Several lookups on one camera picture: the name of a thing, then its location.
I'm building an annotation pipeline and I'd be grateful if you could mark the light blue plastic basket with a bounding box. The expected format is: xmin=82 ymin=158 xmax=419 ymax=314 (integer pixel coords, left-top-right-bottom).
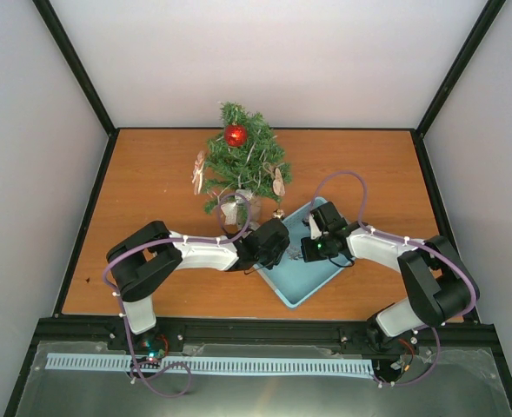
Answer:
xmin=256 ymin=202 xmax=353 ymax=308

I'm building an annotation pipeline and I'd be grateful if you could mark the white mesh bow ornament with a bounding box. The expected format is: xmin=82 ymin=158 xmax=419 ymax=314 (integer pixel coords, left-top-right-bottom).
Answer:
xmin=220 ymin=189 xmax=256 ymax=228

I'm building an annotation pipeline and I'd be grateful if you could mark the fairy light string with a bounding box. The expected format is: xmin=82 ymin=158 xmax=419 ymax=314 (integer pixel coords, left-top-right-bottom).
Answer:
xmin=203 ymin=123 xmax=287 ymax=209

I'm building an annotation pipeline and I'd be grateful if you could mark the red bauble ornament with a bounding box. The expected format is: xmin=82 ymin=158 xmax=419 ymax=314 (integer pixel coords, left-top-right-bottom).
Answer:
xmin=223 ymin=124 xmax=248 ymax=148

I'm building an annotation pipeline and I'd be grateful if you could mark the silver script word ornament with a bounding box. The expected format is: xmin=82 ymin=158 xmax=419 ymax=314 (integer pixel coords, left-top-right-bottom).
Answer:
xmin=286 ymin=247 xmax=303 ymax=261

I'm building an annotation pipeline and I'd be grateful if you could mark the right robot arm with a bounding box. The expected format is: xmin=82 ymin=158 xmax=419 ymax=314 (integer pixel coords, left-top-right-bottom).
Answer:
xmin=301 ymin=202 xmax=480 ymax=352

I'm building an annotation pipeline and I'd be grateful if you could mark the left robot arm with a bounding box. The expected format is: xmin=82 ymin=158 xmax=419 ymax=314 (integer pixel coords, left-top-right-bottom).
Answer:
xmin=103 ymin=219 xmax=289 ymax=350

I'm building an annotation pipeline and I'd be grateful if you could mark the small green christmas tree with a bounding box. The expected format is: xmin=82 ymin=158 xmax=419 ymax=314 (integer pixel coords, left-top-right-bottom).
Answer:
xmin=201 ymin=102 xmax=292 ymax=223

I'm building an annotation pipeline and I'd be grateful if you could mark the gold disco ball ornament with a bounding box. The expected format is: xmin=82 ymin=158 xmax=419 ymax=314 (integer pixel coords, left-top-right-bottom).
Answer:
xmin=273 ymin=208 xmax=285 ymax=219

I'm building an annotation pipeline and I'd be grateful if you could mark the small circuit board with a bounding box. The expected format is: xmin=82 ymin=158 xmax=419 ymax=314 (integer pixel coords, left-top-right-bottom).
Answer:
xmin=133 ymin=333 xmax=170 ymax=368

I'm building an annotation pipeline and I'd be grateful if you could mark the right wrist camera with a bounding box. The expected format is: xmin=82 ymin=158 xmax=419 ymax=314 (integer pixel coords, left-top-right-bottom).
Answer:
xmin=309 ymin=215 xmax=322 ymax=240

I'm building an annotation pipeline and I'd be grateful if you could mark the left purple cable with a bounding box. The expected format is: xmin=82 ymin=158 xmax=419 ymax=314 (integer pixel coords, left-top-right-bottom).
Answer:
xmin=102 ymin=193 xmax=252 ymax=399

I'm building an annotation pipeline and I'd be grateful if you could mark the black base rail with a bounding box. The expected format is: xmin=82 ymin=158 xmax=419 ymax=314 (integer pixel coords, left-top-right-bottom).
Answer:
xmin=33 ymin=316 xmax=498 ymax=360

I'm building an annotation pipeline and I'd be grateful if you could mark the light blue cable duct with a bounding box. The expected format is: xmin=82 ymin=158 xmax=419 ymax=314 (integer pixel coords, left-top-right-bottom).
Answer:
xmin=44 ymin=353 xmax=374 ymax=379

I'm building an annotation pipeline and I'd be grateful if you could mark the right back frame post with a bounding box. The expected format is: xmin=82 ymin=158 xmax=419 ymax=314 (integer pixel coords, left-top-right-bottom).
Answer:
xmin=414 ymin=0 xmax=507 ymax=140

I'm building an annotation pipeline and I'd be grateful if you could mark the frame post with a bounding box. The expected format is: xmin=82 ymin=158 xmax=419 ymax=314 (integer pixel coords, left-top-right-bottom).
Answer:
xmin=32 ymin=0 xmax=120 ymax=138
xmin=414 ymin=0 xmax=507 ymax=140

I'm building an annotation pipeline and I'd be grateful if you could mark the left back frame post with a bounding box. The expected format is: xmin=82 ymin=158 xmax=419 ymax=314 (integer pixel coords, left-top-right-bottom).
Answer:
xmin=32 ymin=0 xmax=120 ymax=138

